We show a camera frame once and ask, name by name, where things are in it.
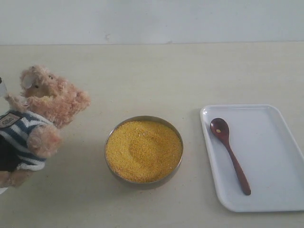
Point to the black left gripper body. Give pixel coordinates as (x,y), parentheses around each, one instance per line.
(3,89)

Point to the tan teddy bear striped sweater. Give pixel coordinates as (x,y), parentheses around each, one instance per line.
(30,128)

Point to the dark brown wooden spoon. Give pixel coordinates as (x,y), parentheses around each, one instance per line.
(220,130)

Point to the yellow millet grains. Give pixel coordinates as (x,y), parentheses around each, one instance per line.
(144,149)

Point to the round metal bowl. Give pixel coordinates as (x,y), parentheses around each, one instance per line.
(144,152)

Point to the white rectangular plastic tray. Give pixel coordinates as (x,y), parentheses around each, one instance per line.
(271,160)

